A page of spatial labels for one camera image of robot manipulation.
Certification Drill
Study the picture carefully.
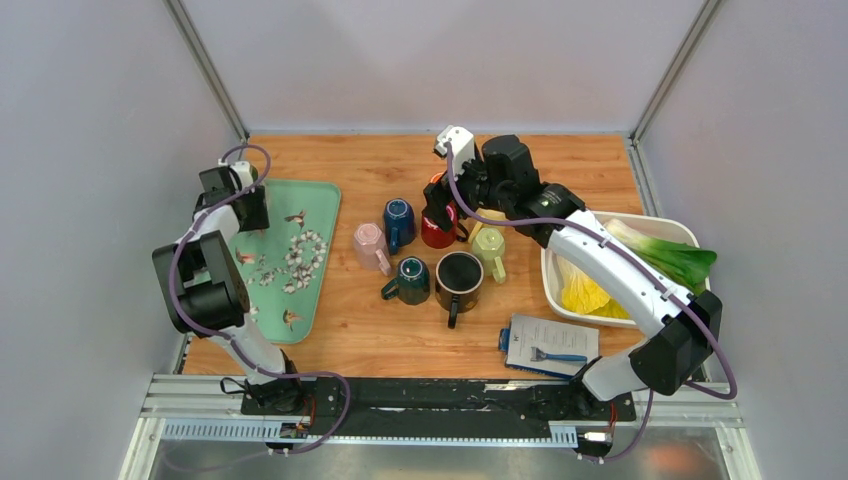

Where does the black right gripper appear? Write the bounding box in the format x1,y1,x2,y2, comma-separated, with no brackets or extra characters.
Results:
423,147,513,232

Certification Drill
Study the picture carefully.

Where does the light green octagonal mug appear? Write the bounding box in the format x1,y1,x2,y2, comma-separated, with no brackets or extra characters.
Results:
471,227,506,284

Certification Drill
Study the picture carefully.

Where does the black skull mug red inside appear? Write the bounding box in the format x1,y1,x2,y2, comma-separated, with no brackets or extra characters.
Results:
435,251,484,329

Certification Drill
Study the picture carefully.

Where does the dark green octagonal mug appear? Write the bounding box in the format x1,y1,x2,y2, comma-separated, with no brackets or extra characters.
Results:
381,256,430,306

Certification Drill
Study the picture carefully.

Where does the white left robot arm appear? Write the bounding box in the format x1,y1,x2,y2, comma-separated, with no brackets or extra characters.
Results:
152,161,306,415

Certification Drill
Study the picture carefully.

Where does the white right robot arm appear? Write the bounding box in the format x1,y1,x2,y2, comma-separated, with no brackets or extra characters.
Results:
424,126,726,418

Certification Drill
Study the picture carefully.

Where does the dark blue octagonal mug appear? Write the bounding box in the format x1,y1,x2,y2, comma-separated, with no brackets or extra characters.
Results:
383,198,416,255

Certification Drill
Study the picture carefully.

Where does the yellow mug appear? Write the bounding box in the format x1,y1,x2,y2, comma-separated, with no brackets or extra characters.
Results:
468,208,507,242

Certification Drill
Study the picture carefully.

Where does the pink octagonal mug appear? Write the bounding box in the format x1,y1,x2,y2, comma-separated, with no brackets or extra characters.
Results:
352,222,392,276

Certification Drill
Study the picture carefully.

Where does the green floral serving tray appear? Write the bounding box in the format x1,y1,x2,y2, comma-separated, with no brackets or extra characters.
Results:
229,179,341,344

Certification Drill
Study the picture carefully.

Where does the blue razor package card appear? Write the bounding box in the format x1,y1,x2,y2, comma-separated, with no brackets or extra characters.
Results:
498,314,599,379

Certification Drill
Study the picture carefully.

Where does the white vegetable basin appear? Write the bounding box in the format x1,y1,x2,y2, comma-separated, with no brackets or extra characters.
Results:
540,211,699,329

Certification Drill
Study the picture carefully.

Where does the green bok choy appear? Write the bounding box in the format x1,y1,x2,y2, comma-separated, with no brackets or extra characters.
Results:
604,219,718,294

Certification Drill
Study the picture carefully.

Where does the orange mug black handle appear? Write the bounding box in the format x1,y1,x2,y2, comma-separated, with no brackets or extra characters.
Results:
428,172,444,185

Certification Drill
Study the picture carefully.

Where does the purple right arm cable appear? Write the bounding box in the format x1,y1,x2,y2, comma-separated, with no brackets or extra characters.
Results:
442,142,739,463

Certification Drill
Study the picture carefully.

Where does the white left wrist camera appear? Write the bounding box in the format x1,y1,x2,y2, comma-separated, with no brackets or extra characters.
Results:
229,161,258,190

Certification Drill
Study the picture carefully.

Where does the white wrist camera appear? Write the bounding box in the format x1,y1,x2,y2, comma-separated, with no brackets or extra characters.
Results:
229,161,258,190
433,125,477,179

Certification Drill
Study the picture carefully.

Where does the red mug black handle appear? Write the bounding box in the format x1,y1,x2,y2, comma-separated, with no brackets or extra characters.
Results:
420,204,469,249

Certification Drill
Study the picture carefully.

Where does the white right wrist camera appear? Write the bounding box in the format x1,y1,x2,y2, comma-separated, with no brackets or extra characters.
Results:
433,125,477,179

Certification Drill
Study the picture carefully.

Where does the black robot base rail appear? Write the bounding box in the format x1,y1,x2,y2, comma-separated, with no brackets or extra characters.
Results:
241,377,636,439

